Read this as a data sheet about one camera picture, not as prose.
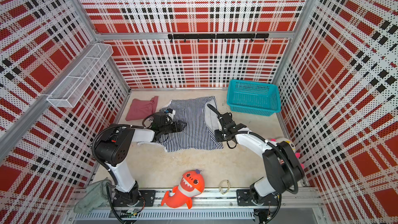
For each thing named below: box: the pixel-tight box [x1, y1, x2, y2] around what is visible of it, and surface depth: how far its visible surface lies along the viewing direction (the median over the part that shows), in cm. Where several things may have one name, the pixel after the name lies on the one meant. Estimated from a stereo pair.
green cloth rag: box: [73, 177, 113, 215], surface depth 74 cm
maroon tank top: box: [125, 95, 159, 121], surface depth 110 cm
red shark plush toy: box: [161, 169, 206, 209], surface depth 72 cm
